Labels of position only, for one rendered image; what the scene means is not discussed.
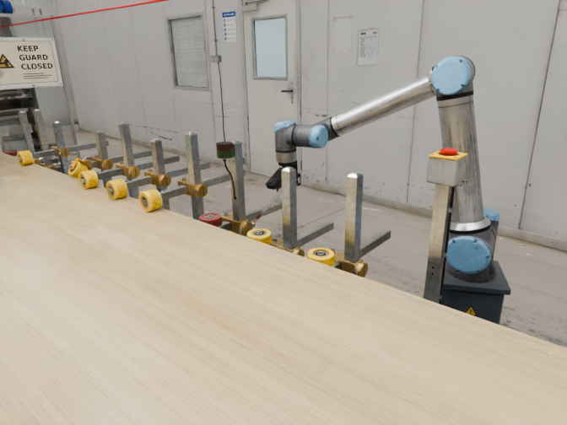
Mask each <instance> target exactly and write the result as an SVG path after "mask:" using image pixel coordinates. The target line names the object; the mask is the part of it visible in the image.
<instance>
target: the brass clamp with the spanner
mask: <svg viewBox="0 0 567 425"><path fill-rule="evenodd" d="M228 214H229V216H224V215H222V216H221V218H222V222H223V221H227V222H230V227H231V230H229V231H230V232H233V233H235V234H239V235H241V234H247V233H248V232H249V231H250V230H252V223H251V222H249V219H245V220H243V221H240V222H238V221H235V220H233V214H231V213H228Z"/></svg>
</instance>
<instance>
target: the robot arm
mask: <svg viewBox="0 0 567 425"><path fill-rule="evenodd" d="M475 72H476V71H475V66H474V64H473V62H472V61H471V60H470V59H469V58H468V57H465V56H448V57H446V58H444V59H442V60H441V61H439V62H438V63H437V64H436V66H434V67H432V68H431V69H430V71H429V73H428V74H426V75H424V76H422V77H420V78H417V79H414V80H413V81H411V82H409V83H405V84H404V85H402V86H400V87H398V88H395V89H393V90H391V91H389V92H386V93H384V94H382V95H380V96H377V97H375V98H374V99H372V100H368V101H366V102H364V103H363V104H361V105H357V106H355V107H354V108H351V109H349V110H346V111H344V112H342V113H340V114H338V115H336V116H332V117H329V118H327V119H326V120H323V121H320V122H317V123H315V124H312V125H296V122H295V121H280V122H277V123H276V124H275V125H274V135H275V153H276V161H277V162H278V165H280V166H283V167H282V168H278V170H277V171H276V172H275V173H274V174H273V176H272V177H271V178H270V179H269V180H268V182H267V183H266V186H267V188H268V189H273V190H275V189H276V191H277V192H278V190H279V189H280V188H281V187H282V176H281V170H282V169H284V168H286V167H292V168H294V169H296V185H297V186H300V185H301V180H300V183H299V181H298V178H300V174H299V173H298V169H297V148H296V147H304V148H323V147H325V145H326V144H327V142H328V141H331V140H333V139H334V138H337V137H340V136H342V135H343V134H345V133H347V132H351V131H352V130H355V129H357V128H360V127H362V126H365V125H367V124H370V123H371V122H373V121H377V120H380V119H381V118H383V117H386V116H389V115H391V114H393V113H396V112H398V111H400V110H403V109H406V108H408V107H410V106H412V105H416V104H417V103H420V102H422V101H424V100H427V99H430V98H432V97H434V96H436V101H437V103H438V109H439V117H440V132H441V140H442V148H454V149H456V150H457V152H458V153H467V164H466V170H465V177H464V181H462V182H461V183H459V184H457V186H455V192H454V198H453V205H452V211H451V226H450V233H449V241H448V248H447V254H446V261H447V263H446V271H447V272H448V273H449V274H450V275H451V276H453V277H454V278H456V279H459V280H462V281H464V282H474V283H485V282H491V281H493V280H494V279H495V278H496V267H495V264H494V248H495V243H496V238H497V232H498V227H499V221H500V215H499V213H498V212H496V211H495V210H492V209H488V208H485V207H483V198H482V188H481V179H480V169H479V159H478V141H477V132H476V121H475V112H474V103H473V96H474V92H473V79H474V77H475Z"/></svg>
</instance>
